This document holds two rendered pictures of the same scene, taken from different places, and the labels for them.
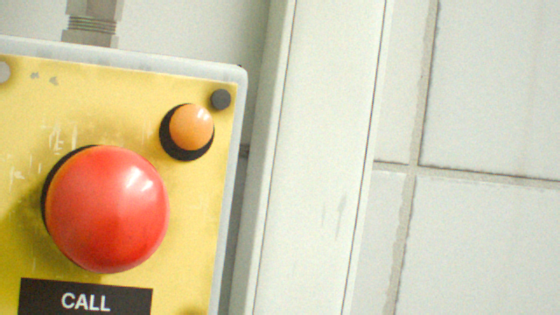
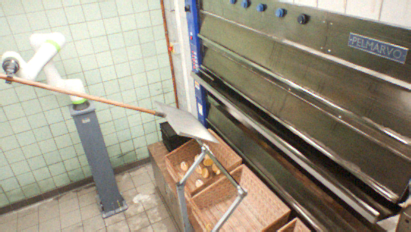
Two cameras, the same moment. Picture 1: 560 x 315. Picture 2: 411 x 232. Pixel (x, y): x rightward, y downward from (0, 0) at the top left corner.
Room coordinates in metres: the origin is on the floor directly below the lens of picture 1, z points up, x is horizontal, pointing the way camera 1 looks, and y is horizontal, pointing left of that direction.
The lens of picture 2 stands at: (0.71, -3.01, 2.44)
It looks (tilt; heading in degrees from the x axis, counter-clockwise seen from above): 30 degrees down; 91
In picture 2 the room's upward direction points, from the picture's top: 6 degrees counter-clockwise
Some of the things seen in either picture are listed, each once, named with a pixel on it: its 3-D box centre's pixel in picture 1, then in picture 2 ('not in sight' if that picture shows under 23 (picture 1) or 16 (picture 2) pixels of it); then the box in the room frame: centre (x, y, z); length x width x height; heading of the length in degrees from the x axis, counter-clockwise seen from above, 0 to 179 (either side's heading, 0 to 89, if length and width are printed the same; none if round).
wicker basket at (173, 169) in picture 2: not in sight; (202, 164); (0.57, -0.85, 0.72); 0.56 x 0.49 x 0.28; 116
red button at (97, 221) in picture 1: (103, 207); not in sight; (0.34, 0.05, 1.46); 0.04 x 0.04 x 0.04; 25
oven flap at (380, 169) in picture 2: not in sight; (268, 95); (1.05, -1.27, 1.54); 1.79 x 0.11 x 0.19; 115
